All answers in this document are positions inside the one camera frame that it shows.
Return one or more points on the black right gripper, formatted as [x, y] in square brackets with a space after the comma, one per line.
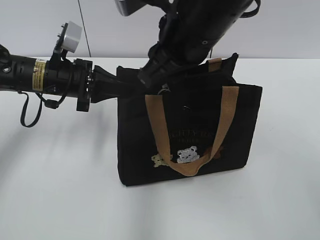
[161, 65]

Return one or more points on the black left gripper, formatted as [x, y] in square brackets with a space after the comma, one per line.
[92, 84]

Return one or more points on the black tote bag tan handles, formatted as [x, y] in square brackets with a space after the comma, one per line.
[204, 125]

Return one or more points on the silver zipper pull with ring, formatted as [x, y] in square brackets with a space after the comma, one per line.
[164, 89]

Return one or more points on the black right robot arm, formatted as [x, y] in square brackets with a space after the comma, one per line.
[187, 33]

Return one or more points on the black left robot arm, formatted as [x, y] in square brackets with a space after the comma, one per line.
[54, 80]

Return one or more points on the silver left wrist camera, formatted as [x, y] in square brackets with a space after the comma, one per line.
[68, 40]

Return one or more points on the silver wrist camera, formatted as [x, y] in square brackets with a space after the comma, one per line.
[128, 7]
[68, 40]

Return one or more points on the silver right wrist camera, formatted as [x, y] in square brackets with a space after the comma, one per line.
[128, 7]

